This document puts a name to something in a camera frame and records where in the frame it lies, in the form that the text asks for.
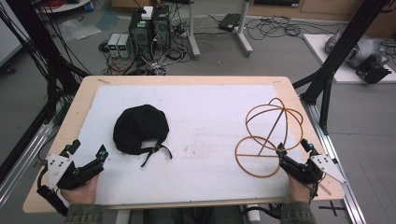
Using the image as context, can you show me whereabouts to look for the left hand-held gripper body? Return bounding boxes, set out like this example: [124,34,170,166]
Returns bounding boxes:
[36,153,106,217]

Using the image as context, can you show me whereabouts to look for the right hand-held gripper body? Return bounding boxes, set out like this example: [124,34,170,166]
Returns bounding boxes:
[278,154,348,186]

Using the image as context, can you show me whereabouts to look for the wooden hoop hat stand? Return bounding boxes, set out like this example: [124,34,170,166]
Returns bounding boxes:
[234,97,304,179]

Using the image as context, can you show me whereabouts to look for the black cap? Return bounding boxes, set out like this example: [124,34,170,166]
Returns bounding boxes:
[112,104,174,168]

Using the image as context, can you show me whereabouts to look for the person's right hand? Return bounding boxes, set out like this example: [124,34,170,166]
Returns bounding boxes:
[287,174,315,205]

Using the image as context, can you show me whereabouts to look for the person's left hand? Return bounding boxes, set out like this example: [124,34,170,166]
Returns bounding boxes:
[60,174,101,206]

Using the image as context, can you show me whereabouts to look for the white table leg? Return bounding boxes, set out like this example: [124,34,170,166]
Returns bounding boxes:
[114,209,132,224]
[245,203,262,224]

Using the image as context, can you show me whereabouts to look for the white foam mat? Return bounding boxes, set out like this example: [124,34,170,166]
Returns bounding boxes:
[65,84,301,206]

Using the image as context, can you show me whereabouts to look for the white floor board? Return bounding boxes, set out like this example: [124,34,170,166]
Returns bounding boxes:
[303,33,396,85]

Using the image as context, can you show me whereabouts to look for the black device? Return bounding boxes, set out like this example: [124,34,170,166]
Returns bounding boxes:
[355,56,393,85]

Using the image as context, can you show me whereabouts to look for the person's legs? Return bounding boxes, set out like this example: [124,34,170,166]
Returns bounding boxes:
[142,205,245,224]

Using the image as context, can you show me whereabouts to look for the grey bench power supply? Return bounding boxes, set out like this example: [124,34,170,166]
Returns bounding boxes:
[118,34,132,59]
[106,33,121,59]

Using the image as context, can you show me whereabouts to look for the grey robot shell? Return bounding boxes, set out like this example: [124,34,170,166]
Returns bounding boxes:
[324,28,390,70]

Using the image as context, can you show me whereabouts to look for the clear plastic sheet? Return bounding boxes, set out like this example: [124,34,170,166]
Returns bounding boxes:
[58,19,103,41]

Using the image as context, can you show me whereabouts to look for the white desk leg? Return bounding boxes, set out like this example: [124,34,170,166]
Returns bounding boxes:
[186,0,202,61]
[234,0,254,59]

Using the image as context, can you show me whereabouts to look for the black computer tower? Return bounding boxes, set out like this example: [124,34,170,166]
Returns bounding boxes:
[151,5,172,53]
[128,8,154,61]

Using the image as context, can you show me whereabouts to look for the black flat box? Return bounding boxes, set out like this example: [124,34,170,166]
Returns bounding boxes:
[218,12,243,33]

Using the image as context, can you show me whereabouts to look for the round white table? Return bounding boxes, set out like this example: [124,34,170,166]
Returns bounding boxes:
[35,0,92,14]

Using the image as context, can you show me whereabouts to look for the white box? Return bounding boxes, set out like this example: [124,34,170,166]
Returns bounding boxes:
[141,6,154,21]

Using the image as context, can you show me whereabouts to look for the left hand-held gripper cable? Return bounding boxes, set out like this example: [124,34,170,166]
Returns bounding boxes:
[36,166,49,191]

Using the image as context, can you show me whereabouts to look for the aluminium rail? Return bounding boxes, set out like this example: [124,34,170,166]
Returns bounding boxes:
[299,95,368,224]
[0,121,56,208]

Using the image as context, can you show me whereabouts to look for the black cable under table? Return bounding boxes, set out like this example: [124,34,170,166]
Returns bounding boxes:
[240,204,282,220]

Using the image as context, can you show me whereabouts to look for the black frame with cables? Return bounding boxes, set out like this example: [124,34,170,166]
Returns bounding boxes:
[0,0,92,185]

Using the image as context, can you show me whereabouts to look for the black metal frame post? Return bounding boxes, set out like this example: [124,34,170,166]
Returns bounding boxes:
[291,0,390,135]

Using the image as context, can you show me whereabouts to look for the tangle of floor cables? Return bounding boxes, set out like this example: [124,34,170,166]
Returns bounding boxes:
[98,39,193,77]

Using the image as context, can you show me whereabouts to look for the black loose floor cables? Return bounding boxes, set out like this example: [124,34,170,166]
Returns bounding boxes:
[245,14,342,42]

